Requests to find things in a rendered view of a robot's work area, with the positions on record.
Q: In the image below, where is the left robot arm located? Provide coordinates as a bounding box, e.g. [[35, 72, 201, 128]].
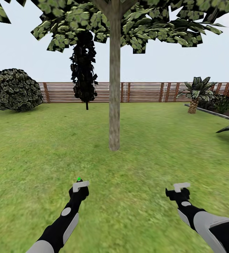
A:
[[26, 181, 89, 253]]

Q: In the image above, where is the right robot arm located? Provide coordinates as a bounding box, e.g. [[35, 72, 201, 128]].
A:
[[165, 182, 229, 253]]

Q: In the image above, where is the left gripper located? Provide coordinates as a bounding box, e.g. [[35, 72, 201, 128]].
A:
[[69, 186, 89, 203]]

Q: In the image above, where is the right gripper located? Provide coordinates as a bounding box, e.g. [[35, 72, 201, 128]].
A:
[[165, 189, 190, 201]]

